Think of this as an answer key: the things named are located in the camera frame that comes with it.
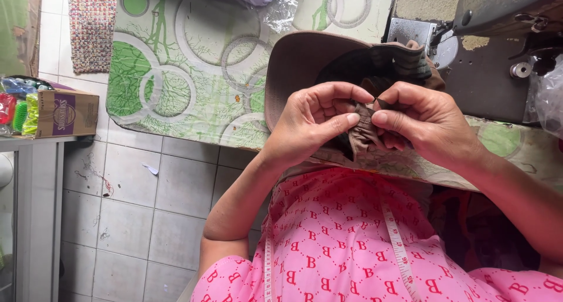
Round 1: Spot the person's left hand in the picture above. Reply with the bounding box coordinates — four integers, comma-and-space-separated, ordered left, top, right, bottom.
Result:
263, 82, 375, 172

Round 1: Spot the person's right hand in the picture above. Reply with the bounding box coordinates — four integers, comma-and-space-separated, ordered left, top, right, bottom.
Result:
372, 81, 487, 172

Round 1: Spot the brown cap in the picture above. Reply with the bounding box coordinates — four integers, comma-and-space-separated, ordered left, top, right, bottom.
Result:
264, 30, 447, 163

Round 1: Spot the grey sewing machine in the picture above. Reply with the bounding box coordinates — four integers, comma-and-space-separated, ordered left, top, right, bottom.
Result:
385, 0, 563, 124

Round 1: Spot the silver bobbin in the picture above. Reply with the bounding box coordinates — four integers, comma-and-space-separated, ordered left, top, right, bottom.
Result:
510, 62, 533, 79

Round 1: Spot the crumpled clear plastic wrap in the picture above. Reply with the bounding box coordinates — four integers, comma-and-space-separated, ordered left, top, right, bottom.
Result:
260, 0, 299, 33

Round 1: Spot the clear plastic bag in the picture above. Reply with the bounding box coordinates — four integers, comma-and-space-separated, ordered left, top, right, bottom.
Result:
525, 55, 563, 141

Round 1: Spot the green circle patterned tablecloth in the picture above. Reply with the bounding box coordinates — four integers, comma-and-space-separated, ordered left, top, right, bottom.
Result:
106, 0, 563, 193

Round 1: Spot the pink patterned dress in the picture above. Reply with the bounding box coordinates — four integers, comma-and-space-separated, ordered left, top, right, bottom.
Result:
190, 167, 563, 302

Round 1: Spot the white measuring tape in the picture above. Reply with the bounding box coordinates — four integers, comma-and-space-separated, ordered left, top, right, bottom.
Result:
263, 201, 424, 302

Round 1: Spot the tangle of loose threads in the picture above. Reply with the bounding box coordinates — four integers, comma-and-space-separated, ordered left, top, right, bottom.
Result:
74, 152, 115, 198

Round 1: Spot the multicoloured woven mat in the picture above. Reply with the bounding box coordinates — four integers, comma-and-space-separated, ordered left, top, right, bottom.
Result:
68, 0, 118, 75

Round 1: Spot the brown cardboard box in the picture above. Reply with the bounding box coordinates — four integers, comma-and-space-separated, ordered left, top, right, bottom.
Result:
36, 89, 100, 139

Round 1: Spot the yellow-green plastic packet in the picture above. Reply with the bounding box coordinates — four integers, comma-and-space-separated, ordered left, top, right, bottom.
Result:
22, 93, 40, 136

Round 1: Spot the white cabinet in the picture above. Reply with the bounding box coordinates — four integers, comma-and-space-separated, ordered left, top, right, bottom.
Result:
0, 136, 79, 302

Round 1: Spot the green plastic comb packet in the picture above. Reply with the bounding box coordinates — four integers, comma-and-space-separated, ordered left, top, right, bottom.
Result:
12, 101, 28, 134

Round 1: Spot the blue plastic packet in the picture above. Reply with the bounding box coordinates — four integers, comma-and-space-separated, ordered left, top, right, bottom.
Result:
0, 76, 39, 97

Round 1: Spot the red plastic packet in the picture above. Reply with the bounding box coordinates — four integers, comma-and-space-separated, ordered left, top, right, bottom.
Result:
0, 93, 17, 125

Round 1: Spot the green cloth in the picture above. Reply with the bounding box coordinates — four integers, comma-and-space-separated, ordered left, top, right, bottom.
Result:
0, 0, 43, 77

